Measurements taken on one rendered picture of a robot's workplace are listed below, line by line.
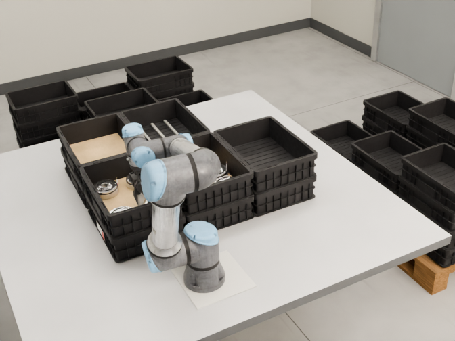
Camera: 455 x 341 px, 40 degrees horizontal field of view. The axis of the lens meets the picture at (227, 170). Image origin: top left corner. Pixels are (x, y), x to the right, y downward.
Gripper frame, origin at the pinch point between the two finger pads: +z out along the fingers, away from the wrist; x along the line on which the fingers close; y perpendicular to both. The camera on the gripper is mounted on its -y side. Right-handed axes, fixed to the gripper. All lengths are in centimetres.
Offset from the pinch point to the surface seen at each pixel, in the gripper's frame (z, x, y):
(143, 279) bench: 14.1, 13.3, -20.6
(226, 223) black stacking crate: 15.0, -27.4, -7.8
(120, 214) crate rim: -8.3, 13.3, -8.6
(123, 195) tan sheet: 1.9, 5.7, 16.4
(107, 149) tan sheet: 3, 0, 56
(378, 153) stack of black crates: 59, -151, 50
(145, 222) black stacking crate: -0.3, 4.9, -7.6
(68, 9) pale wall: 28, -52, 344
